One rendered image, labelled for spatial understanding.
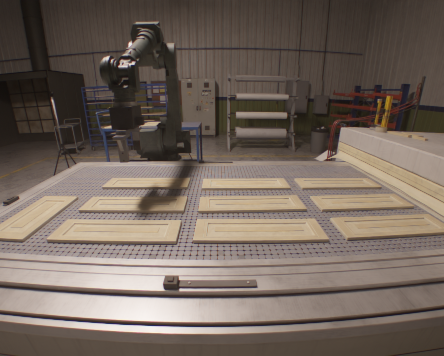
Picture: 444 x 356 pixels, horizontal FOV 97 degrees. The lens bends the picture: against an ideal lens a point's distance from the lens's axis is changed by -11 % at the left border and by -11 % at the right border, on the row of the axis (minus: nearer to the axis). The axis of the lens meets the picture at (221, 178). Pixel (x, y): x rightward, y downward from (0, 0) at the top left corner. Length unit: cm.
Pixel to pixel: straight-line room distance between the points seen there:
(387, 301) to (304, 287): 31
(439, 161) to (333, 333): 141
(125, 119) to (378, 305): 147
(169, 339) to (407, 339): 94
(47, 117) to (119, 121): 932
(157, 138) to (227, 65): 683
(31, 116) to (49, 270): 1016
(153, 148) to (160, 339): 206
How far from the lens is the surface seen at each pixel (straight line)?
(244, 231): 113
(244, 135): 631
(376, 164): 244
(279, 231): 116
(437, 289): 122
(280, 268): 98
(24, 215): 172
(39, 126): 1101
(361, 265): 112
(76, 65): 1064
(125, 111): 140
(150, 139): 257
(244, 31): 932
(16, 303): 113
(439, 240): 154
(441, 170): 195
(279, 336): 86
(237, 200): 144
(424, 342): 135
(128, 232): 121
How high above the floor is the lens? 153
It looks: 21 degrees down
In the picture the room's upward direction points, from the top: straight up
